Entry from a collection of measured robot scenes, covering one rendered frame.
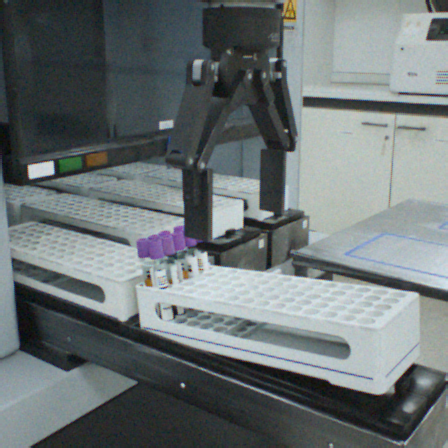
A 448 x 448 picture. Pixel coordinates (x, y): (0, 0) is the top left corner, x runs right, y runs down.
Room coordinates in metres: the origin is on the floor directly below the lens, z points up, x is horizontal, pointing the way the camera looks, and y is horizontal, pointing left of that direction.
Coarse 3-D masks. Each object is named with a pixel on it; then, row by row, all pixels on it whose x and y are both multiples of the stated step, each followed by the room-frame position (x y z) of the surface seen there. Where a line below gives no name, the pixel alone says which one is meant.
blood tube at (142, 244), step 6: (138, 240) 0.66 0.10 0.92; (144, 240) 0.66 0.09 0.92; (138, 246) 0.66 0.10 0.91; (144, 246) 0.66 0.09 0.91; (138, 252) 0.66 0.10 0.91; (144, 252) 0.66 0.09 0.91; (144, 258) 0.66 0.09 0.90; (144, 264) 0.66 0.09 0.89; (150, 264) 0.66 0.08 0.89; (144, 270) 0.66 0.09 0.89; (150, 270) 0.66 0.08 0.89; (144, 276) 0.66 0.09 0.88; (150, 276) 0.66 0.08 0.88; (144, 282) 0.66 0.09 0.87; (150, 282) 0.66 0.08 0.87; (156, 306) 0.66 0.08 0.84; (156, 312) 0.65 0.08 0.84
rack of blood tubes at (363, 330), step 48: (144, 288) 0.65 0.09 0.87; (192, 288) 0.64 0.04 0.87; (240, 288) 0.63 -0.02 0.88; (288, 288) 0.62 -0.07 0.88; (336, 288) 0.60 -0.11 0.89; (192, 336) 0.61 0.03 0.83; (240, 336) 0.62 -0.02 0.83; (288, 336) 0.62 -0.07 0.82; (336, 336) 0.61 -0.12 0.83; (384, 336) 0.49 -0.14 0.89; (336, 384) 0.51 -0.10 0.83; (384, 384) 0.49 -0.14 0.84
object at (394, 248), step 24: (384, 216) 1.12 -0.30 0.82; (408, 216) 1.12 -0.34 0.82; (432, 216) 1.12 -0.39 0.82; (336, 240) 0.97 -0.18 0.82; (360, 240) 0.97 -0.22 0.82; (384, 240) 0.97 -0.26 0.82; (408, 240) 0.97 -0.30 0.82; (432, 240) 0.97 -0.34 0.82; (312, 264) 0.89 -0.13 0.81; (336, 264) 0.87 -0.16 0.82; (360, 264) 0.86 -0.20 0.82; (384, 264) 0.86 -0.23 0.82; (408, 264) 0.86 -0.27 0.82; (432, 264) 0.86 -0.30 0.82; (408, 288) 0.80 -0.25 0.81; (432, 288) 0.78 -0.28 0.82
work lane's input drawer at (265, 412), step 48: (48, 336) 0.73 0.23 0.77; (96, 336) 0.68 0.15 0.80; (144, 336) 0.64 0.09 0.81; (144, 384) 0.63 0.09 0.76; (192, 384) 0.59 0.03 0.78; (240, 384) 0.55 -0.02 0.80; (288, 384) 0.53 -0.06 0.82; (432, 384) 0.53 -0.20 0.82; (288, 432) 0.52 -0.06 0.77; (336, 432) 0.49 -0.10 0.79; (384, 432) 0.47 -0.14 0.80; (432, 432) 0.51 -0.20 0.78
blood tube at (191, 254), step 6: (186, 240) 0.69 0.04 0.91; (192, 240) 0.69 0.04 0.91; (186, 246) 0.69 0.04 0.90; (192, 246) 0.69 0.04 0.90; (186, 252) 0.69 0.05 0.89; (192, 252) 0.69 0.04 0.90; (192, 258) 0.69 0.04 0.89; (192, 264) 0.69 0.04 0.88; (198, 264) 0.70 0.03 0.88; (192, 270) 0.69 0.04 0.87; (198, 270) 0.69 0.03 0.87
